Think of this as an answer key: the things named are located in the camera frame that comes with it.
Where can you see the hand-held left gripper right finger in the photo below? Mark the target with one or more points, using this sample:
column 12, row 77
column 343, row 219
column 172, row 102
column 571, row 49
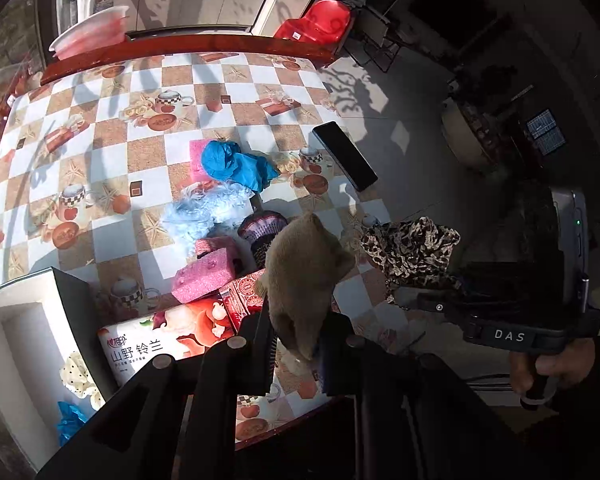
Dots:
column 326, row 365

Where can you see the light blue fluffy cloth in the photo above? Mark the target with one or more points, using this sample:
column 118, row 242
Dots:
column 200, row 210

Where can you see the red patterned cardboard box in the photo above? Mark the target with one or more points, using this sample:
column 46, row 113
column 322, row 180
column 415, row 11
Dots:
column 242, row 300

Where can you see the person's right forearm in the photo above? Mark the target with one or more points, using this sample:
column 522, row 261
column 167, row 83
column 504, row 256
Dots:
column 590, row 425

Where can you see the white polka dot cloth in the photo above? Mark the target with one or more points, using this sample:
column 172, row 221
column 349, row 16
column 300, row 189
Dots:
column 82, row 377

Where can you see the pink plastic basin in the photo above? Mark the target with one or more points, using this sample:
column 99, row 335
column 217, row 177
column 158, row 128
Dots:
column 92, row 30

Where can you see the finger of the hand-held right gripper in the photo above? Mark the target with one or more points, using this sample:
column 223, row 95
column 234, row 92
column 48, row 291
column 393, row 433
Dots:
column 430, row 302

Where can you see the floral tissue pack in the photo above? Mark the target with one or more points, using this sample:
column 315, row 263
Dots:
column 180, row 330

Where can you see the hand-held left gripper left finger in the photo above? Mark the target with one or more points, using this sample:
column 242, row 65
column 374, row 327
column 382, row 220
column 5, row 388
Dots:
column 260, row 355

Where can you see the checked printed tablecloth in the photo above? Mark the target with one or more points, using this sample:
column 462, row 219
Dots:
column 105, row 160

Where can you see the metal folding rack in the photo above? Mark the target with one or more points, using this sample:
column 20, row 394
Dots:
column 375, row 35

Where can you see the black smartphone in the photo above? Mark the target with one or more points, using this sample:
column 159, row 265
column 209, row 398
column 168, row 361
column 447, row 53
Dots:
column 345, row 156

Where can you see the round metal pot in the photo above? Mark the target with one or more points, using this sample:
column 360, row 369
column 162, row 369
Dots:
column 460, row 135

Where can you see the person's right hand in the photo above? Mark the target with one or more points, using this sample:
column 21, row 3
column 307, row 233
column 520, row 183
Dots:
column 570, row 360

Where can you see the red plastic chair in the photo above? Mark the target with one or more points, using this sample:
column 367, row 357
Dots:
column 325, row 20

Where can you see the blue plastic bag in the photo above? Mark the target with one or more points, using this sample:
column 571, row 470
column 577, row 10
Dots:
column 72, row 420

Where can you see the white cardboard box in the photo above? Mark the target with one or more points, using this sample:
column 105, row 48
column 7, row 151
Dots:
column 10, row 340

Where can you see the bright blue cloth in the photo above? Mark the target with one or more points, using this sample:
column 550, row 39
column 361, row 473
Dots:
column 237, row 162

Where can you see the leopard print cloth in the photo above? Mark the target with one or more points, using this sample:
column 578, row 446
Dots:
column 410, row 247

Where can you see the brown plush teddy bear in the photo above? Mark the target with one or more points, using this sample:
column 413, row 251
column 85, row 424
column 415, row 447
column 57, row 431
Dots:
column 305, row 270

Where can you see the pink foam sponge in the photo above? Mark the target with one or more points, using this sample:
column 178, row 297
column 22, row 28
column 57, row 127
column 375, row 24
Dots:
column 197, row 160
column 205, row 277

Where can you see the red wooden table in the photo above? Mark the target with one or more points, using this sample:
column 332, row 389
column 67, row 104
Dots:
column 180, row 45

